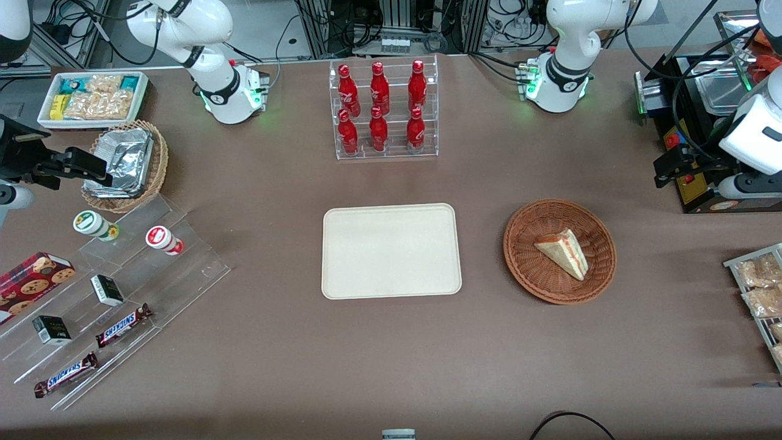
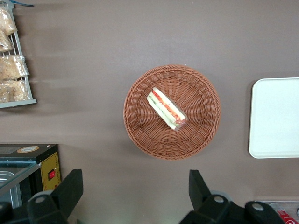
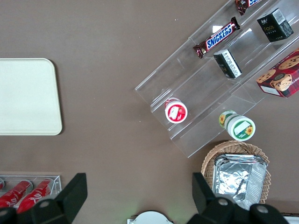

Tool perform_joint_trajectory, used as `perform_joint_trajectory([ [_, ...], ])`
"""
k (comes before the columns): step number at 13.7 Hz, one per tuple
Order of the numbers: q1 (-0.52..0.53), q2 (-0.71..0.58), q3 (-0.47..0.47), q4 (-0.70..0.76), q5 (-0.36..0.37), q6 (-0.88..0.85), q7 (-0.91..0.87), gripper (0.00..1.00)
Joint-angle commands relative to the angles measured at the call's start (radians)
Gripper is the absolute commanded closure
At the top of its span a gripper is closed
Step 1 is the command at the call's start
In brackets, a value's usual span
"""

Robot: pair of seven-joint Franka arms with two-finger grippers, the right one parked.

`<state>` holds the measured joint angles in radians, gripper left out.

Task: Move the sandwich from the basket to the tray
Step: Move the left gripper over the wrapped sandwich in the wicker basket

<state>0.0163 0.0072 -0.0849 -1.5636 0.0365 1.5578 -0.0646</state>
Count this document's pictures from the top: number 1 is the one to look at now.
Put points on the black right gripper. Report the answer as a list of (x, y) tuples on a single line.
[(16, 148)]

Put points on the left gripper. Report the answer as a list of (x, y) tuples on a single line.
[(701, 156)]

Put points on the triangular sandwich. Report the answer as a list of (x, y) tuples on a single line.
[(565, 252)]

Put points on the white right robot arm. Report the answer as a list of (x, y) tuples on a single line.
[(229, 101)]

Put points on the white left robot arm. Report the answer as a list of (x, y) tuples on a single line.
[(568, 61)]

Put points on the white rectangular snack tray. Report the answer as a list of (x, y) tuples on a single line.
[(91, 124)]

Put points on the light tan wicker basket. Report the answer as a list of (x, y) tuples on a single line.
[(160, 165)]

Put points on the brown round wicker basket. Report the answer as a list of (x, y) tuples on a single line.
[(528, 272)]

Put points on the cream plastic serving tray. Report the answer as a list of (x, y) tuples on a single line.
[(391, 250)]

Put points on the black glass food warmer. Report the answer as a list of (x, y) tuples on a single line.
[(696, 205)]

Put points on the aluminium foil container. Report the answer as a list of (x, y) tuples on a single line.
[(125, 156)]

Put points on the green lid cup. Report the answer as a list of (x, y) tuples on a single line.
[(88, 222)]

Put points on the clear bag rice crackers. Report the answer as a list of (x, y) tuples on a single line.
[(98, 106), (104, 84)]

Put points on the yellow snack packet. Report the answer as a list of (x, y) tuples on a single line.
[(57, 107)]

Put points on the silver box with green light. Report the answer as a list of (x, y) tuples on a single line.
[(650, 98)]

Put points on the teal snack packet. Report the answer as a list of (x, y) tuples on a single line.
[(129, 83), (71, 85)]

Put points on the stainless steel pan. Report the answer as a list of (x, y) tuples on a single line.
[(724, 91)]

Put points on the red lid cup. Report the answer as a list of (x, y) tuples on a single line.
[(160, 237)]

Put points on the clear bag of pastries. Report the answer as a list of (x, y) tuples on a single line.
[(763, 302), (776, 331), (778, 354), (757, 272)]

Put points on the small black carton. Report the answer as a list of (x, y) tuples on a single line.
[(52, 330), (107, 291)]

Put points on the red tartan cookie box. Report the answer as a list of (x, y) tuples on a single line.
[(30, 284)]

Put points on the clear acrylic stepped shelf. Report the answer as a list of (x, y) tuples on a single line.
[(195, 269)]

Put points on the Snickers chocolate bar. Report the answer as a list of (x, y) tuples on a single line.
[(122, 326), (66, 374)]

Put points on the blue flat strip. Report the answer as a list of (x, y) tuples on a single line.
[(767, 385)]

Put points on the red cola bottle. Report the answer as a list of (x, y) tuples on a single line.
[(348, 134), (415, 131), (347, 88), (379, 88), (378, 131), (417, 85)]

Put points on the clear acrylic bottle rack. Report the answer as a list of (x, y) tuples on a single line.
[(397, 153)]

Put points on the white power strip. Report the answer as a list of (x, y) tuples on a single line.
[(395, 44)]

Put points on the small grey device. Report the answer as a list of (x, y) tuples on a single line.
[(398, 435)]

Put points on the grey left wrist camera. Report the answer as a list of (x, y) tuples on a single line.
[(751, 186)]

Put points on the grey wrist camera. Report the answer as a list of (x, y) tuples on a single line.
[(751, 186), (13, 203)]

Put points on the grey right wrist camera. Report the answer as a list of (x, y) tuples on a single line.
[(13, 203)]

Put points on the aluminium equipment frame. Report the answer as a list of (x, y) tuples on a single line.
[(366, 18)]

